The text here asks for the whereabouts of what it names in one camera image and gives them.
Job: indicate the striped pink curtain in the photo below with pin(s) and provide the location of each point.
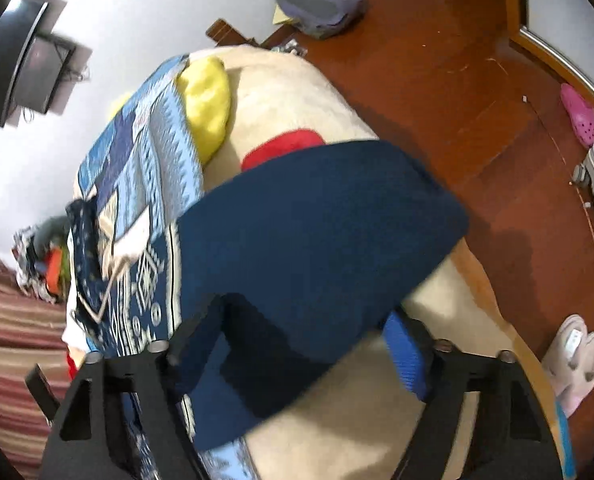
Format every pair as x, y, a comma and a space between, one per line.
30, 335

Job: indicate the red plush toy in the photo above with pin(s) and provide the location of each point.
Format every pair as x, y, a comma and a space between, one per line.
283, 144

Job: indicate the large wall television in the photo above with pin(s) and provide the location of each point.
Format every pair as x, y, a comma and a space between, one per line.
18, 24

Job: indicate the cream fleece blanket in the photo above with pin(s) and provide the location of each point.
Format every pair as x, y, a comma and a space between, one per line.
357, 419

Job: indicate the pink croc slipper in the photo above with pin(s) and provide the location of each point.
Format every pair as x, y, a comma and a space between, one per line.
581, 114

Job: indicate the pink fluffy slippers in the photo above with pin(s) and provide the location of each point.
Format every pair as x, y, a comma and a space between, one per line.
569, 363

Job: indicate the purple grey backpack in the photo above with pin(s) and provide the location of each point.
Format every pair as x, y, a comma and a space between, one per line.
321, 19

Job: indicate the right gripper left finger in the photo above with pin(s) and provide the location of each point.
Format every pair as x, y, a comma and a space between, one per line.
91, 436

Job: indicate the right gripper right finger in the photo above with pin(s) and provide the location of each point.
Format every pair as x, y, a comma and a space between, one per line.
511, 437

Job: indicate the blue patchwork bedspread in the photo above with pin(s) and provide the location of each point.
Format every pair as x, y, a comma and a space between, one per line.
140, 176

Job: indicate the navy patterned hooded garment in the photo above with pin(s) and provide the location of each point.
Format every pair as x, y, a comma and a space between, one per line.
309, 252

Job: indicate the yellow plush pillow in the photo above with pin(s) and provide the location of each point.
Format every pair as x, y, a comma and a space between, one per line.
206, 96

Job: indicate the small wall monitor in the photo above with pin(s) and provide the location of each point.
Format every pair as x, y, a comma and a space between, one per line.
44, 64

